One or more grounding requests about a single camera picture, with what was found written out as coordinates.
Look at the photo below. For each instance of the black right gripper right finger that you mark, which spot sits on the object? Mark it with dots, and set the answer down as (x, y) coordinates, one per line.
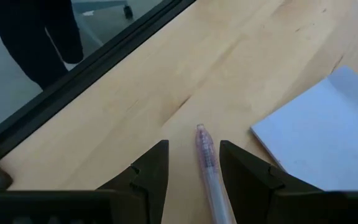
(244, 180)

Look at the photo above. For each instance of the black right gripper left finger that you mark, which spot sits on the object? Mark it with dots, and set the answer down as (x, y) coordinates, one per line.
(154, 174)

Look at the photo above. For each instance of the clear pink pen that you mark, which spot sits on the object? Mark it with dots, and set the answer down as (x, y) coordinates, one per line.
(208, 158)

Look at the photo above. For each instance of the purple notepad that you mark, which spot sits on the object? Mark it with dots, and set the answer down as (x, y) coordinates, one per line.
(322, 133)

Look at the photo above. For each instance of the person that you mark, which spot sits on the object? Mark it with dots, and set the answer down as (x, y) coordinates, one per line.
(17, 31)

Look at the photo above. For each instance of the black table frame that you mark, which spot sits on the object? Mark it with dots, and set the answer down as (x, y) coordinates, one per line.
(57, 93)

